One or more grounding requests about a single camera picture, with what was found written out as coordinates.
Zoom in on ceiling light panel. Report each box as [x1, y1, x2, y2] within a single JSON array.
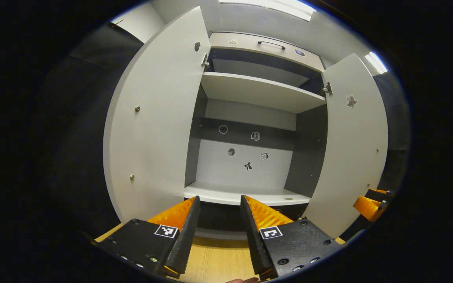
[[364, 51, 389, 74], [219, 0, 315, 21]]

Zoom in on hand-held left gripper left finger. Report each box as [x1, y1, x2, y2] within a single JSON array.
[[97, 196, 201, 279]]

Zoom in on grey shoe cabinet door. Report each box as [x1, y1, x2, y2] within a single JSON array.
[[103, 6, 212, 224], [301, 53, 389, 239]]

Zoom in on black backdrop cloth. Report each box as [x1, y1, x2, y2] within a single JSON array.
[[372, 71, 412, 193], [52, 22, 148, 236]]

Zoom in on grey double-door shoe cabinet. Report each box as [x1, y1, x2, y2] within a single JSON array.
[[183, 31, 329, 240]]

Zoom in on grey cabinet drawer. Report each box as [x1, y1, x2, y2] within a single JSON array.
[[209, 32, 325, 73]]

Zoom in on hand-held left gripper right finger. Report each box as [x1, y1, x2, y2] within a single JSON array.
[[240, 195, 343, 280]]

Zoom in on white cabinet shelf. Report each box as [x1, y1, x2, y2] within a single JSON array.
[[201, 72, 326, 114], [184, 182, 311, 206]]

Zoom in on black drawer handle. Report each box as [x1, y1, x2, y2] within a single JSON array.
[[257, 40, 286, 50]]

